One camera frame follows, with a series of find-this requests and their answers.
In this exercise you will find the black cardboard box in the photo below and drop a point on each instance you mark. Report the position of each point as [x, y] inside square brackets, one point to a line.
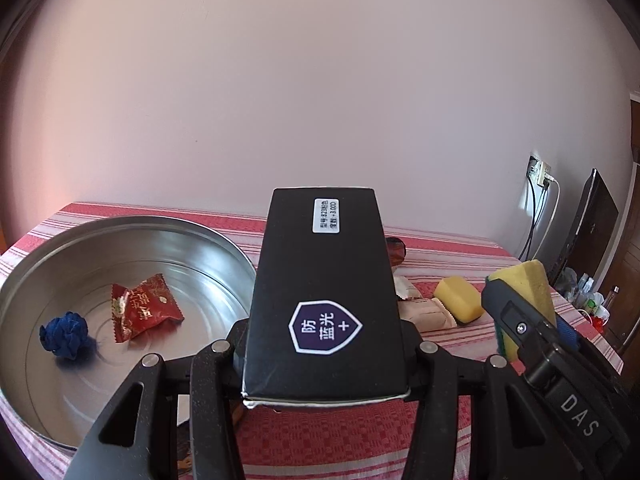
[325, 270]

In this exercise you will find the small white packet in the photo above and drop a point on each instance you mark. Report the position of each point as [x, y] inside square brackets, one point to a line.
[406, 287]

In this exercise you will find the yellow foam block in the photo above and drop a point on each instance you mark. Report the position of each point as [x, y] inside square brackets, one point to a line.
[457, 297]

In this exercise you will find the wall socket plate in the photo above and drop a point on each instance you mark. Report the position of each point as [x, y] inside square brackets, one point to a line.
[540, 170]

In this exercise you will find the red candy packet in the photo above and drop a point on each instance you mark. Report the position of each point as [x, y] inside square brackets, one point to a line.
[145, 310]

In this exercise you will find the cream snack packet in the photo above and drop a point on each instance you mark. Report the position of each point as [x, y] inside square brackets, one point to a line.
[425, 312]

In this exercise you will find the brown wooden cabinet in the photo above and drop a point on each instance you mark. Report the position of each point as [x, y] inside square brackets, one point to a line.
[630, 260]

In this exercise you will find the black flat television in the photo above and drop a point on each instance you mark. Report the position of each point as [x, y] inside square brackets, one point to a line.
[595, 220]

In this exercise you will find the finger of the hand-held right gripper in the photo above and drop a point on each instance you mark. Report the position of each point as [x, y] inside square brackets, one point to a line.
[520, 327]
[569, 337]

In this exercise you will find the red striped tablecloth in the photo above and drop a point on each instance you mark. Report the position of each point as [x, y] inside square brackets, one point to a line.
[325, 440]

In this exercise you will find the blue crumpled scrunchie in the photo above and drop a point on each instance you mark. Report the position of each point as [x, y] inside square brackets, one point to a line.
[65, 335]

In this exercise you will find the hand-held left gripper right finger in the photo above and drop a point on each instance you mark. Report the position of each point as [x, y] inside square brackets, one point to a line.
[430, 390]

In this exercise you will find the round metal tray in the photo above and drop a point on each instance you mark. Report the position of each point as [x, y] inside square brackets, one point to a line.
[165, 250]

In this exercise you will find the yellow green scrub sponge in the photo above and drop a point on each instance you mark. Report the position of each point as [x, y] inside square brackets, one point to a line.
[525, 280]

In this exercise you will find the small red packet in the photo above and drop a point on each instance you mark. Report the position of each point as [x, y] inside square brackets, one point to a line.
[395, 252]

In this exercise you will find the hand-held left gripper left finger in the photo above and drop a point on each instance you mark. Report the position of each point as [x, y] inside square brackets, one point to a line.
[215, 385]

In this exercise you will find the cluster of small bottles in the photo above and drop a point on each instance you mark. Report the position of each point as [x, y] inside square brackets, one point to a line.
[585, 295]

